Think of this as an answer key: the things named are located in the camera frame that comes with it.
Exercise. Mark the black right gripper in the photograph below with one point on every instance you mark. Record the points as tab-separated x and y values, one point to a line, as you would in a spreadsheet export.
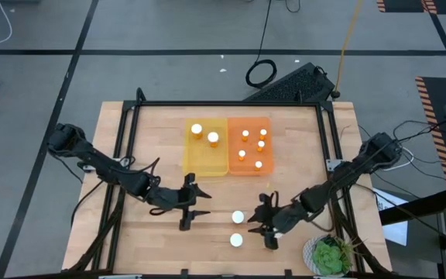
283	219

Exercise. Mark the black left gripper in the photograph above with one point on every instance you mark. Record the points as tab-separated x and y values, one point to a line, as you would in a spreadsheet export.
169	198

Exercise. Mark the large amber pill bottle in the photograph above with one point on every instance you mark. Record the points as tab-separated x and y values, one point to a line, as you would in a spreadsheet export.
237	217
196	128
213	136

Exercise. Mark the large amber bottle colourful capsules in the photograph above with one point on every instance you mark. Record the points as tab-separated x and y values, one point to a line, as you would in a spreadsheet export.
236	240

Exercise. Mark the small amber pill bottle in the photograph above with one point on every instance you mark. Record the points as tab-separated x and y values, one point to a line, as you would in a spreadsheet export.
260	143
241	153
263	132
245	133
258	164

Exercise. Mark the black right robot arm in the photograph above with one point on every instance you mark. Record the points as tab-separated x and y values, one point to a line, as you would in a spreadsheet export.
347	174

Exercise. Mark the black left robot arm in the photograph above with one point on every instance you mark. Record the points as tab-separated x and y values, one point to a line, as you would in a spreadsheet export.
91	155

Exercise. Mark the yellow translucent plastic bin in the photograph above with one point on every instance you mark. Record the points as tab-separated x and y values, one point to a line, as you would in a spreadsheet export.
203	162

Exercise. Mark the orange translucent plastic bin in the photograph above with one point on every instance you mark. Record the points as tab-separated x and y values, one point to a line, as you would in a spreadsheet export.
251	155

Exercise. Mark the green succulent in white pot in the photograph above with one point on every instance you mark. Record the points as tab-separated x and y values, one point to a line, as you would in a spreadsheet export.
327	257

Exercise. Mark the white sheet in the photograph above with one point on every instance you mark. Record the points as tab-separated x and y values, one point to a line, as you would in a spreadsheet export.
395	232

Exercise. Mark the black perforated computer case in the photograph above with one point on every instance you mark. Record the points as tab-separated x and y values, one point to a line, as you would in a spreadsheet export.
290	83

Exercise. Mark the black mat with striped edge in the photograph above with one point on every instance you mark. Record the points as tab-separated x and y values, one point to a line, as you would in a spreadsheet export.
440	97
401	4

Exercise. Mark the black frame bracket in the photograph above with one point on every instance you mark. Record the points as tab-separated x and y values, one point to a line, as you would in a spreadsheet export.
184	273
288	273

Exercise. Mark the black aluminium table frame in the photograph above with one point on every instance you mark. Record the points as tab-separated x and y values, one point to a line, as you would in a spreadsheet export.
227	103

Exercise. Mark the silver aluminium post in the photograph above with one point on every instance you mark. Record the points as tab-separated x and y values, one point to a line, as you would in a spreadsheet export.
120	277

